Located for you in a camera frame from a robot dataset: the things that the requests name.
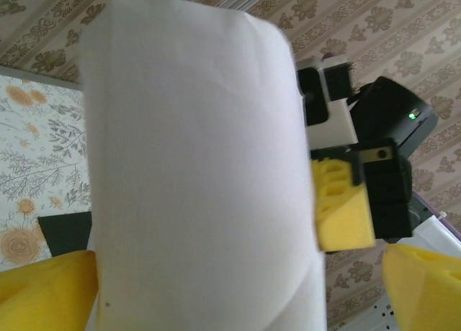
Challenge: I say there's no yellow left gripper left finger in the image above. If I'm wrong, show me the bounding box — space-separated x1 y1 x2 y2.
0 250 100 331

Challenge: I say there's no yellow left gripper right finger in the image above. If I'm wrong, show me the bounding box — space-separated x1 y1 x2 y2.
382 244 461 331

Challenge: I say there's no black box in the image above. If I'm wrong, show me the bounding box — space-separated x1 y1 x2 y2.
37 212 95 259

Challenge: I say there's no white paper letter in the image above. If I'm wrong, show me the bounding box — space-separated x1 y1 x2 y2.
77 0 327 331

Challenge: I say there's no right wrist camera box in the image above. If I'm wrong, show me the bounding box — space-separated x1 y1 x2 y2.
297 55 361 152

